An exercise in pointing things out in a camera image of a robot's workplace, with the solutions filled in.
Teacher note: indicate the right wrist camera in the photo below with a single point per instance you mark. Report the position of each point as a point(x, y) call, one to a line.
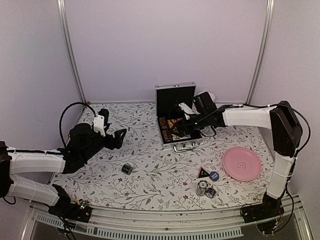
point(188, 112)

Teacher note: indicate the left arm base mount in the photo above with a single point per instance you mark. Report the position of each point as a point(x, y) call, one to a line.
point(71, 211)

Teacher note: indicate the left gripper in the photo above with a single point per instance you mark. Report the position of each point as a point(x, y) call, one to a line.
point(118, 140)

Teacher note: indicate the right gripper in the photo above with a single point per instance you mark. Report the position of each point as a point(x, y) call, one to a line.
point(181, 124)

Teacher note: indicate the floral table mat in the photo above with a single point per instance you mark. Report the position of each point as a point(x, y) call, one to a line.
point(162, 179)

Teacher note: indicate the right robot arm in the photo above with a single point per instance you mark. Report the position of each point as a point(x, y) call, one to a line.
point(280, 118)

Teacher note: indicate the white bowl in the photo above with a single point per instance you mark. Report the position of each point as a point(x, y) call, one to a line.
point(212, 96)

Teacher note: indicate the aluminium poker case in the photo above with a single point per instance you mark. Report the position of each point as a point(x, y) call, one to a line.
point(167, 98)

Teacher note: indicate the pink plate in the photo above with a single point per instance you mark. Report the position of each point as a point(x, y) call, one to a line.
point(242, 164)

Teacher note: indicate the black chip stack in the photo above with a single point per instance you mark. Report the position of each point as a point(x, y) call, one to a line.
point(127, 169)

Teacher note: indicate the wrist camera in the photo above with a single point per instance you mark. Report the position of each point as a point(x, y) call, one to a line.
point(99, 124)
point(188, 112)

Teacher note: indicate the purple chip stack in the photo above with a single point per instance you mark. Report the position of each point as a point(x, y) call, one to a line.
point(210, 192)

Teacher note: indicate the grey chip stack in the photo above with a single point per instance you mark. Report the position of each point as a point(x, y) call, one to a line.
point(201, 188)

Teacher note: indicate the playing card deck red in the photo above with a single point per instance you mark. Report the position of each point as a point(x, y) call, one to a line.
point(172, 123)

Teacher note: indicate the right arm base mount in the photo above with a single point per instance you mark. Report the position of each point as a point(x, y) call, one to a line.
point(257, 212)

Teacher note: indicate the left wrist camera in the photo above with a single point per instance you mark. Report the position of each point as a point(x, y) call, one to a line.
point(99, 124)

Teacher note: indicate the orange chip row left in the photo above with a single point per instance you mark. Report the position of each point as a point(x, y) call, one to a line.
point(165, 130)

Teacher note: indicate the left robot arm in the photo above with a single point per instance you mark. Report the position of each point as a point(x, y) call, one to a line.
point(85, 141)

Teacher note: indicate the triangular all-in button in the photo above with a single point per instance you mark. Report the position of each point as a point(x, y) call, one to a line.
point(202, 173)

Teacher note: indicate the blue small blind button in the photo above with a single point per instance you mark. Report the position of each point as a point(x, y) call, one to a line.
point(214, 176)

